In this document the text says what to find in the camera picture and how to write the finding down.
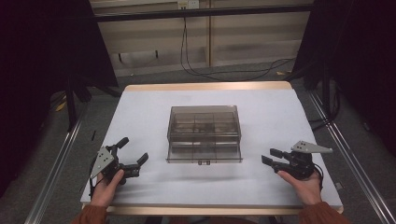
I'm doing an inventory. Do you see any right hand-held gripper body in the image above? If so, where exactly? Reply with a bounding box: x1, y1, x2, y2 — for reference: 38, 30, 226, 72
274, 140, 333, 181

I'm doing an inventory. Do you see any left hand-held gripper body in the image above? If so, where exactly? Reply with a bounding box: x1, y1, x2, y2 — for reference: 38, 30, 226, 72
90, 145, 141, 186

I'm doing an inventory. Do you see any person's right hand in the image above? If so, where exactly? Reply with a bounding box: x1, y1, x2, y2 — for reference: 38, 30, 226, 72
276, 169, 323, 207

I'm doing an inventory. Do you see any person's left hand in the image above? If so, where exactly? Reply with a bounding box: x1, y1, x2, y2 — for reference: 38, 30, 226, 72
90, 169, 126, 208

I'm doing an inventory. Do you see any black metal stand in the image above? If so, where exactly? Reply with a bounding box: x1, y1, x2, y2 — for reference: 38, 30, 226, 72
64, 74, 92, 133
303, 55, 332, 118

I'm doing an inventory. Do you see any white table mat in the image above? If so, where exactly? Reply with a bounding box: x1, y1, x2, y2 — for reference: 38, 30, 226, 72
79, 89, 344, 209

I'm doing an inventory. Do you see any smoked clear plastic compartment box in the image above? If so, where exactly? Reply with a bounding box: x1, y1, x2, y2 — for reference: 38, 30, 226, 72
165, 105, 244, 166

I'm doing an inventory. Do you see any wooden table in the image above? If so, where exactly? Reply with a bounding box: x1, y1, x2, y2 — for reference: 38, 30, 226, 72
81, 80, 344, 217

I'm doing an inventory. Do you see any black curtain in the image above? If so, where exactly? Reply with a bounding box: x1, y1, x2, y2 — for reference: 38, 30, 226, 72
292, 0, 396, 157
0, 0, 120, 198

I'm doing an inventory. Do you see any right hand-held gripper cable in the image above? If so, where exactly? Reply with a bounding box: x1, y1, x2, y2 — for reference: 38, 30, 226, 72
312, 163, 325, 191

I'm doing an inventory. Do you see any black floor cable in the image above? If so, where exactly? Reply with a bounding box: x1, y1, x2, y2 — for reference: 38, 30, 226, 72
309, 87, 342, 132
179, 17, 297, 82

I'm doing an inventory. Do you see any metal floor rail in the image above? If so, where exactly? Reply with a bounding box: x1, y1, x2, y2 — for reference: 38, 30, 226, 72
23, 105, 90, 224
307, 90, 396, 224

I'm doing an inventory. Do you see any black horizontal frame bar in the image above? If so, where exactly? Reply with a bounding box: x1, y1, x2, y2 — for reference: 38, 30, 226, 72
92, 4, 315, 23

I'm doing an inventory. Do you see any white wall socket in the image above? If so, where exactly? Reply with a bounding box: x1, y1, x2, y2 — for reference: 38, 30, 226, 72
177, 0, 201, 10

